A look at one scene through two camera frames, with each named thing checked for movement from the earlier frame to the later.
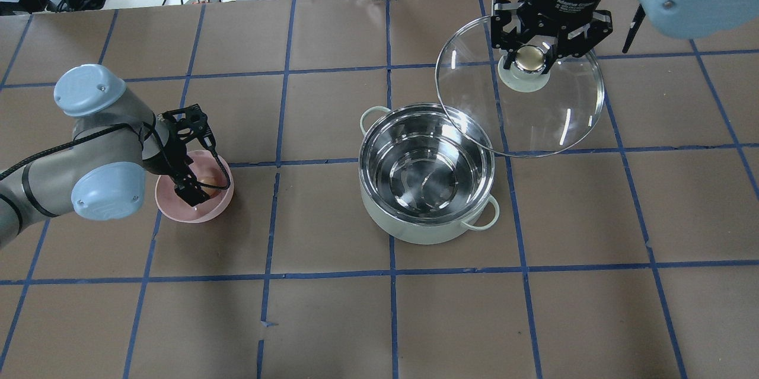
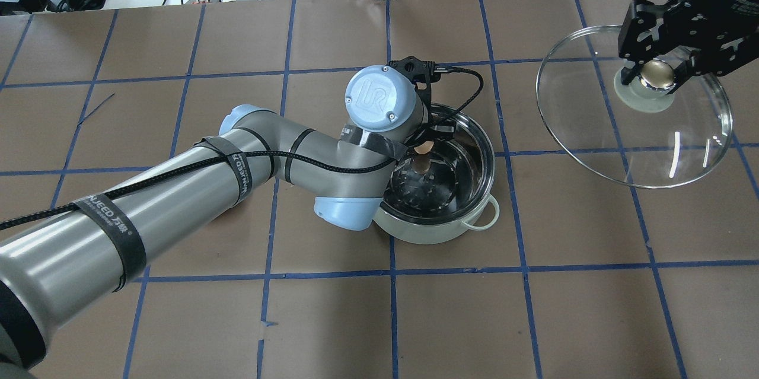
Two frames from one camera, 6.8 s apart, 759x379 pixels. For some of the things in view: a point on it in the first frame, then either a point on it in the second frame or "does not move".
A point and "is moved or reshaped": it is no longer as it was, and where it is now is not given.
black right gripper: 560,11 → 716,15
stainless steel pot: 426,172 does not move
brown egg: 210,180 is moved or reshaped
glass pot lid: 513,112 → 640,134
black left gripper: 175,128 → 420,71
